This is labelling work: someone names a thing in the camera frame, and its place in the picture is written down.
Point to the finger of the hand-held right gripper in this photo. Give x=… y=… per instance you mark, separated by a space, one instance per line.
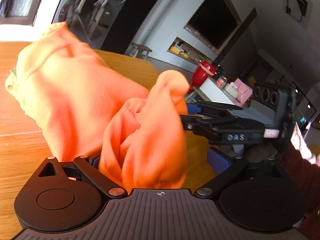
x=200 y=123
x=212 y=107

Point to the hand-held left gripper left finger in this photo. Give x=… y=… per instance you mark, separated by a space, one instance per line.
x=85 y=173

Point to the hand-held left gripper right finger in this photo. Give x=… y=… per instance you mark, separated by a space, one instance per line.
x=220 y=160

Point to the orange pumpkin costume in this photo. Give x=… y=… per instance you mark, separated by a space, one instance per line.
x=95 y=110

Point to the person's right forearm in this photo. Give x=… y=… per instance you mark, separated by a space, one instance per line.
x=303 y=180

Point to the white low table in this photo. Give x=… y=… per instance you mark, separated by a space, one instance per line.
x=217 y=91

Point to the red vase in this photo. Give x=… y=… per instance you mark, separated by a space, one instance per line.
x=203 y=74

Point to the small wooden stool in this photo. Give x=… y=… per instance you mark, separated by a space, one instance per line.
x=138 y=50

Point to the grey washing machine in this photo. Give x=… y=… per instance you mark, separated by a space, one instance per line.
x=92 y=12

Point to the frosted glass door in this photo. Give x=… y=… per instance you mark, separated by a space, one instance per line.
x=21 y=0

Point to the wall shelf niche with clutter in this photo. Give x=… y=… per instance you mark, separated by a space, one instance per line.
x=187 y=50

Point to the black wall television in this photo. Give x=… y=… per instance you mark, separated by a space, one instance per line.
x=212 y=17

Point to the square framed wall art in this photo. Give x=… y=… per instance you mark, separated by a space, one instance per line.
x=296 y=7

